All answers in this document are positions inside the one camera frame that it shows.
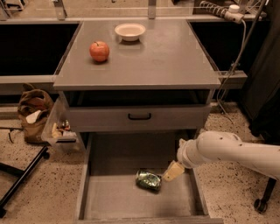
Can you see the grey cabinet counter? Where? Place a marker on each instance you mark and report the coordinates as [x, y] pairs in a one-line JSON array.
[[167, 56]]

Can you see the closed top drawer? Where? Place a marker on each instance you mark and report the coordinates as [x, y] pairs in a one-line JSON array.
[[109, 119]]

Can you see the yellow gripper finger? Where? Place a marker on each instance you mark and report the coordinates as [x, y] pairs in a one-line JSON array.
[[173, 171]]

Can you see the white coiled hose fixture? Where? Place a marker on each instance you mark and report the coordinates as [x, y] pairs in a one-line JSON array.
[[230, 13]]

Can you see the white bowl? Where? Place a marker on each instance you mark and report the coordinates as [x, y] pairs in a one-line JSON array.
[[130, 31]]

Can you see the green crushed can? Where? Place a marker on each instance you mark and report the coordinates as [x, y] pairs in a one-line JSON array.
[[148, 180]]

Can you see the red apple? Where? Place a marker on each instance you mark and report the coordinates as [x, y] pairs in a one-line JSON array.
[[99, 51]]

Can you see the black office chair base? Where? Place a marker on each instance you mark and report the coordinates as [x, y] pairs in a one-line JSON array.
[[261, 205]]

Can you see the clear plastic bin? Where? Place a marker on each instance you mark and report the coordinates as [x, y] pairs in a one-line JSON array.
[[57, 131]]

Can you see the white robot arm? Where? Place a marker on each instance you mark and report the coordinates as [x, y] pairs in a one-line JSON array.
[[211, 146]]

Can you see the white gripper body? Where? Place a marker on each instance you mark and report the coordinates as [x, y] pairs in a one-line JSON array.
[[184, 155]]

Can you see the brown fabric bag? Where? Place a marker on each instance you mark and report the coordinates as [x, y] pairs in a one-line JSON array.
[[35, 105]]

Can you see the open grey drawer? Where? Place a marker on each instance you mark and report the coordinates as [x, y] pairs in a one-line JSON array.
[[108, 191]]

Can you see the black metal stand leg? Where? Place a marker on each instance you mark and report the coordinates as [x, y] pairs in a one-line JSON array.
[[21, 175]]

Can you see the black drawer handle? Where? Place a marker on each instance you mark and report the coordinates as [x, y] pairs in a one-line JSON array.
[[139, 117]]

